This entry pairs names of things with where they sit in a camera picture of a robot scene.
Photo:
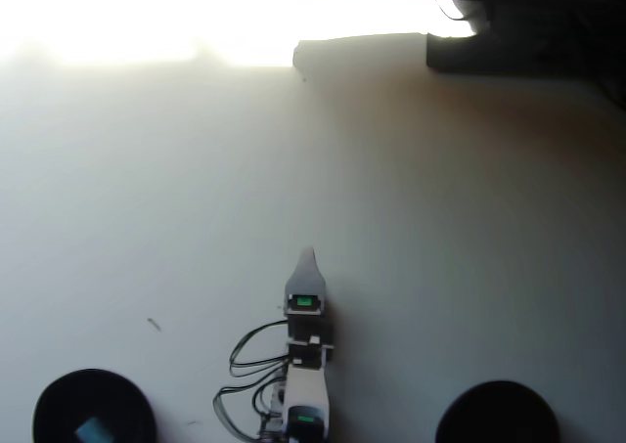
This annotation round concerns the gripper with green light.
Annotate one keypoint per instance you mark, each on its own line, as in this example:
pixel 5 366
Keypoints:
pixel 305 311

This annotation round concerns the blue cube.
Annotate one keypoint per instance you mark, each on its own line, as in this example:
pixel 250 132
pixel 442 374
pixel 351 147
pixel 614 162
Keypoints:
pixel 93 429

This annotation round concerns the white Koch robot arm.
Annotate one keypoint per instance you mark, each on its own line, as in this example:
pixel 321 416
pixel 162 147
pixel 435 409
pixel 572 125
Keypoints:
pixel 305 389

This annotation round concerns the black bowl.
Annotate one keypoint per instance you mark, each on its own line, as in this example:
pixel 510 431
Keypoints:
pixel 63 404
pixel 496 413

